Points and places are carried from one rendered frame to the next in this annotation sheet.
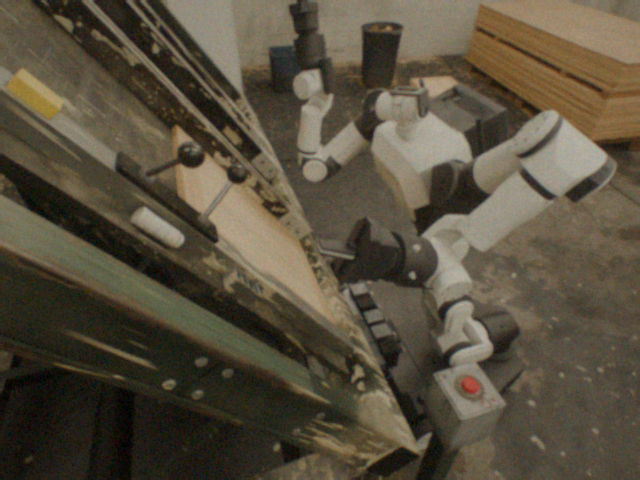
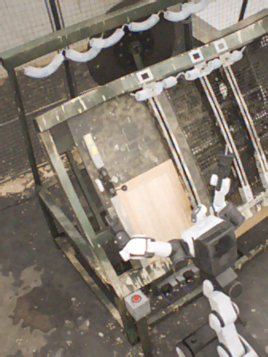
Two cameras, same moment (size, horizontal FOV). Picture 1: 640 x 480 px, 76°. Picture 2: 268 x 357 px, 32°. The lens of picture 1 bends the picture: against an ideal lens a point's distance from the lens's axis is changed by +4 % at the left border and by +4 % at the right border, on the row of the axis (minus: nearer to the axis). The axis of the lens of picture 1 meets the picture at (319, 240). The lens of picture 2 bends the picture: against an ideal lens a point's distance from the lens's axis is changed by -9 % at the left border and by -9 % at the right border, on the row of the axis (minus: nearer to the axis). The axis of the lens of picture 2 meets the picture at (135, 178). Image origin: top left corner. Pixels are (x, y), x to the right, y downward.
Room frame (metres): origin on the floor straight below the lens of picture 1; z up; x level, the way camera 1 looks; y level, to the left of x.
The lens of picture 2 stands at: (0.34, -2.02, 3.56)
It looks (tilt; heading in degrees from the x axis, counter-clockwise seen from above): 43 degrees down; 81
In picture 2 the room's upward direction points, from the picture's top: 9 degrees counter-clockwise
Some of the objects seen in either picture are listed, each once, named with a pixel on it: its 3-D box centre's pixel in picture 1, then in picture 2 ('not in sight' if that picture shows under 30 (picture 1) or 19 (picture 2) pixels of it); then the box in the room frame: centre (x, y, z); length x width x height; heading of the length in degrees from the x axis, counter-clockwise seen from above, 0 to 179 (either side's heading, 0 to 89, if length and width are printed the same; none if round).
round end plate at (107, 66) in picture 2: not in sight; (134, 47); (1.01, 1.15, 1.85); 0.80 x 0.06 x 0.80; 18
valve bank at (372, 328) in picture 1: (362, 317); (186, 278); (0.90, -0.15, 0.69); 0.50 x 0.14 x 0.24; 18
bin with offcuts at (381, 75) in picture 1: (379, 56); not in sight; (5.29, -0.74, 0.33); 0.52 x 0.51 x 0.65; 9
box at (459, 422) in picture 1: (460, 406); (137, 305); (0.50, -0.35, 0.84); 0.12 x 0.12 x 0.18; 18
